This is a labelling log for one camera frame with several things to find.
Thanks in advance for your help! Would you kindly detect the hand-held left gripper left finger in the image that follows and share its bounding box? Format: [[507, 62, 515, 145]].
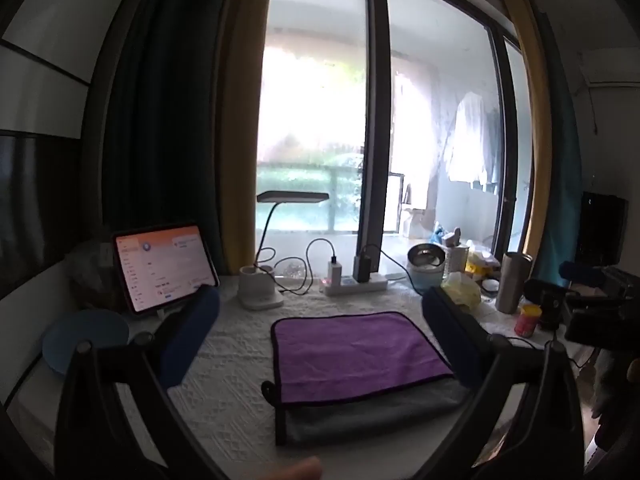
[[54, 284, 232, 480]]

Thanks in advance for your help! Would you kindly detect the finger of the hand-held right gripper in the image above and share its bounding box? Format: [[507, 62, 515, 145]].
[[559, 261, 606, 285], [523, 279, 571, 332]]

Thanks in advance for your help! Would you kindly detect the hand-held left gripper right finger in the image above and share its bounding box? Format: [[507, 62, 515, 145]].
[[414, 286, 586, 480]]

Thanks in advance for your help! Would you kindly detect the purple towel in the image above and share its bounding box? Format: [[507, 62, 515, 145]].
[[261, 311, 456, 407]]

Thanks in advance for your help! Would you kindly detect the grey towel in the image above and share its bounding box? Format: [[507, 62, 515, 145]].
[[275, 376, 476, 446]]

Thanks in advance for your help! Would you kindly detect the person's left hand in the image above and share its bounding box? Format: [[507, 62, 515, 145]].
[[260, 456, 323, 480]]

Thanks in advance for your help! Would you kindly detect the metal tumbler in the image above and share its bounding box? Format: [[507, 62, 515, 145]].
[[495, 251, 533, 315]]

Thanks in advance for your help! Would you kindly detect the small red yellow jar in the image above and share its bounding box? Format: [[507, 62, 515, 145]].
[[515, 304, 543, 338]]

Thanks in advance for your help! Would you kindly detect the white textured tablecloth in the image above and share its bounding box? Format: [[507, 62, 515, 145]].
[[10, 272, 551, 480]]

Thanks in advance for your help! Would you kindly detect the black box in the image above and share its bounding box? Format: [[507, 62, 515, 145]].
[[575, 191, 629, 267]]

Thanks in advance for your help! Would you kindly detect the yellow tissue pack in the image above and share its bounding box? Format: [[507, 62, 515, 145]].
[[441, 271, 482, 311]]

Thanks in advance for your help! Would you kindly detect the white pot with metal lid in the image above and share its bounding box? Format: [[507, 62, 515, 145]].
[[406, 243, 447, 291]]

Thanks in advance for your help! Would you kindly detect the yellow packet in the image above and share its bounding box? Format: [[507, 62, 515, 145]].
[[466, 250, 501, 278]]

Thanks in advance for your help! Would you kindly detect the white cup with utensils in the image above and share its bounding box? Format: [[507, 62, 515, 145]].
[[442, 227, 470, 281]]

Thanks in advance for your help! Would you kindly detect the tablet with stand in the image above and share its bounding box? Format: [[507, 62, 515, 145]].
[[111, 223, 221, 317]]

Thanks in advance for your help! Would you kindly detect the white base desk lamp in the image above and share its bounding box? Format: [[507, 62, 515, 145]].
[[238, 191, 330, 311]]

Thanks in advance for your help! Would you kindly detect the white power strip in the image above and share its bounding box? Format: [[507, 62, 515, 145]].
[[320, 272, 390, 297]]

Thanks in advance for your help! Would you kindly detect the blue plate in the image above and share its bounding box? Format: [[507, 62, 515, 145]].
[[42, 309, 131, 376]]

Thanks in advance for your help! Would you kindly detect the teal curtain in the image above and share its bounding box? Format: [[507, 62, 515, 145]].
[[530, 0, 583, 281]]

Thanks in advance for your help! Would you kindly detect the white balcony container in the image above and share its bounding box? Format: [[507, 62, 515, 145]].
[[400, 205, 436, 239]]

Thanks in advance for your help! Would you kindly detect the clear plastic bag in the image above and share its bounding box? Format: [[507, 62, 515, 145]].
[[272, 257, 309, 281]]

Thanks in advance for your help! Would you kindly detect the yellow curtain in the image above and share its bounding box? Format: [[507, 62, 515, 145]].
[[495, 0, 553, 266], [215, 0, 278, 277]]

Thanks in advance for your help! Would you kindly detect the white hanging garment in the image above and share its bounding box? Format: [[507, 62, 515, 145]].
[[446, 91, 501, 186]]

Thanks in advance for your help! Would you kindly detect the balcony railing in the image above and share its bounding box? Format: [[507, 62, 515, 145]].
[[256, 162, 363, 233]]

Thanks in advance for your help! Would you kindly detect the dark green curtain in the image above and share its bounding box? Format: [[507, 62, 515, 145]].
[[102, 0, 241, 271]]

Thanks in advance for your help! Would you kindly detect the black charging cable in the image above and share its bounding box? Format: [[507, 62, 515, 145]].
[[359, 243, 417, 287], [277, 237, 337, 296]]

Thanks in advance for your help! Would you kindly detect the dark sliding door frame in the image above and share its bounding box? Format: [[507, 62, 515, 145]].
[[255, 0, 536, 281]]

